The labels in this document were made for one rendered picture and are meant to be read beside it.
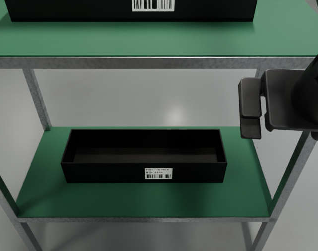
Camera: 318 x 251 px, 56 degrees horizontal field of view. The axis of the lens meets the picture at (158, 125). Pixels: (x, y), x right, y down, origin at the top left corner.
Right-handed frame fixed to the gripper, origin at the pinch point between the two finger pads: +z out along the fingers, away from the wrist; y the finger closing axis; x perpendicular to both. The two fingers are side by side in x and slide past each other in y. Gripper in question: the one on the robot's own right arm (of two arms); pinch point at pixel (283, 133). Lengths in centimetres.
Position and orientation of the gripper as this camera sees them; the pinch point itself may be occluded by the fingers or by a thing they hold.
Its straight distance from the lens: 40.9
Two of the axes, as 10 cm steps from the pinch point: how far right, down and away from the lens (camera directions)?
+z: -0.1, 3.9, 9.2
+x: -0.6, 9.2, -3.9
